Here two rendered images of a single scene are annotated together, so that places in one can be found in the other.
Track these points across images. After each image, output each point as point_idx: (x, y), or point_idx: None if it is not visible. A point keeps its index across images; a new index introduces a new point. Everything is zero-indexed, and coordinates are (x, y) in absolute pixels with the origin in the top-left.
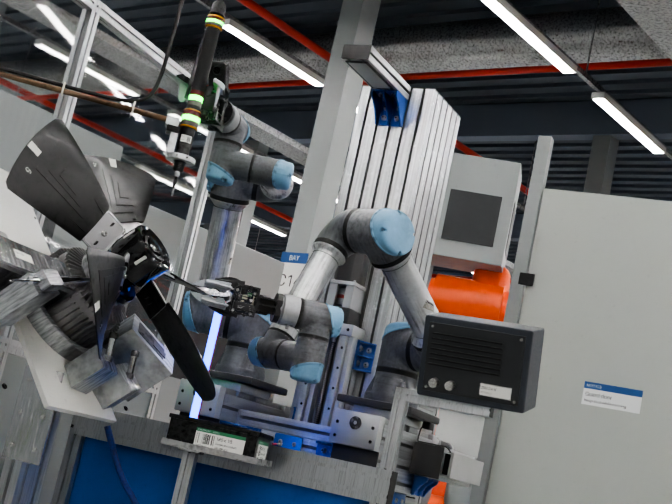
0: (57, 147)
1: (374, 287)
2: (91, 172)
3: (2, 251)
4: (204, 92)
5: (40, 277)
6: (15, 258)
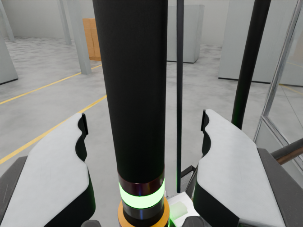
0: (202, 155)
1: None
2: (188, 184)
3: (183, 183)
4: (117, 165)
5: (164, 195)
6: (182, 192)
